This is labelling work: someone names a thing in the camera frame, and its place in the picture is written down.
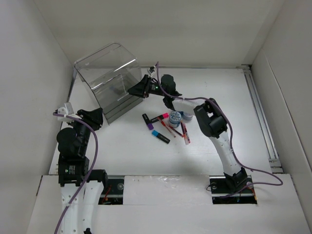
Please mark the red pen with clip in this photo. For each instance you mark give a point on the red pen with clip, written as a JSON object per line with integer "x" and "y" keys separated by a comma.
{"x": 184, "y": 133}

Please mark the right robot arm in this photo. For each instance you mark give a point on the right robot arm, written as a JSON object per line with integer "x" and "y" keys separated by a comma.
{"x": 211, "y": 121}

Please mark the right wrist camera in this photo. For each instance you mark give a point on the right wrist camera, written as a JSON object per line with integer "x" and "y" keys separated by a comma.
{"x": 151, "y": 71}

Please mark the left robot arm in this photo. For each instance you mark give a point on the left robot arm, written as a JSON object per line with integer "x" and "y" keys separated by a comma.
{"x": 80, "y": 184}

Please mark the base mount plate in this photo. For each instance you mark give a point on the base mount plate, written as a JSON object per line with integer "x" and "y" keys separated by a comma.
{"x": 113, "y": 191}
{"x": 222, "y": 194}

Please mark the aluminium rail right side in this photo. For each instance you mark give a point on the aluminium rail right side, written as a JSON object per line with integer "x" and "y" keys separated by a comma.
{"x": 273, "y": 158}

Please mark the blue cap highlighter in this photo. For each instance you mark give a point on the blue cap highlighter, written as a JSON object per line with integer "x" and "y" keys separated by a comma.
{"x": 160, "y": 137}

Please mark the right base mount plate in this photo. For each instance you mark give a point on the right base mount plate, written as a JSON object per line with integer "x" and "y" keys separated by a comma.
{"x": 222, "y": 194}

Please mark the pink cap highlighter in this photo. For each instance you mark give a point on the pink cap highlighter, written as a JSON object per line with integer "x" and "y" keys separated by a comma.
{"x": 162, "y": 116}

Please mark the clear plastic organizer box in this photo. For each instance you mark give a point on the clear plastic organizer box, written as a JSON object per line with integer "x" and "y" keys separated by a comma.
{"x": 108, "y": 73}

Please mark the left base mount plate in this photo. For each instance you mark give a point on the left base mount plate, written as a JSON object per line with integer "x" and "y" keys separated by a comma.
{"x": 113, "y": 191}

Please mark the blue jar front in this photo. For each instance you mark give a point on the blue jar front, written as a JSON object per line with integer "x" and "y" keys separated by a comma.
{"x": 175, "y": 118}

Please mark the dark red gel pen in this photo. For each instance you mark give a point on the dark red gel pen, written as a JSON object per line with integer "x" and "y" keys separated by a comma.
{"x": 177, "y": 132}

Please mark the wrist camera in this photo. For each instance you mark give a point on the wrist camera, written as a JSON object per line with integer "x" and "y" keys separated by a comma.
{"x": 151, "y": 71}
{"x": 65, "y": 109}

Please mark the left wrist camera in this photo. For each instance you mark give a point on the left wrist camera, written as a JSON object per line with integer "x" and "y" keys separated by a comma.
{"x": 65, "y": 109}

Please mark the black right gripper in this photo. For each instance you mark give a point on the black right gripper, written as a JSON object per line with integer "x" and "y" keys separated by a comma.
{"x": 142, "y": 88}

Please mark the purple cap highlighter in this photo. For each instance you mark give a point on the purple cap highlighter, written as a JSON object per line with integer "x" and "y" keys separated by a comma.
{"x": 147, "y": 122}

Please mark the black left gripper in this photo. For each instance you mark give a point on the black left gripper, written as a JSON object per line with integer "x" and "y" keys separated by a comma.
{"x": 94, "y": 117}

